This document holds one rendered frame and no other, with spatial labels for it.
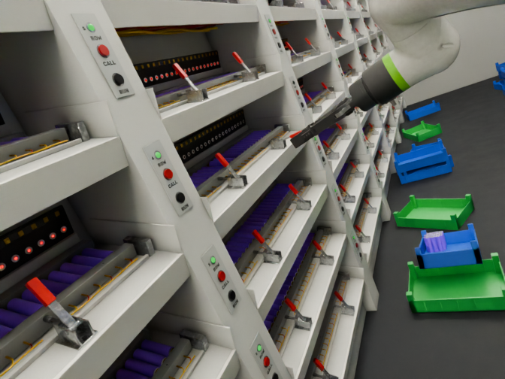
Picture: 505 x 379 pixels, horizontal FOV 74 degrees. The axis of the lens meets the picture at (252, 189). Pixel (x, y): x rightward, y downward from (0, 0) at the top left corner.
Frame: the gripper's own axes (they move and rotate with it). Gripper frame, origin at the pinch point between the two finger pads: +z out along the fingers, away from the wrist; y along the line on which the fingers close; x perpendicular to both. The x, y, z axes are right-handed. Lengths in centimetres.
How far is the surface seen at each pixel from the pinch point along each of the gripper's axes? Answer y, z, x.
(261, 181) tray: -20.7, 6.8, -1.5
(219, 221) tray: -40.8, 6.4, -0.8
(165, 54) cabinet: -6.5, 16.1, 40.1
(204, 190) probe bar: -32.5, 11.9, 5.1
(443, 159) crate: 136, -7, -72
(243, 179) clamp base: -25.9, 6.8, 1.9
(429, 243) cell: 48, 3, -71
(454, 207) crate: 89, -5, -80
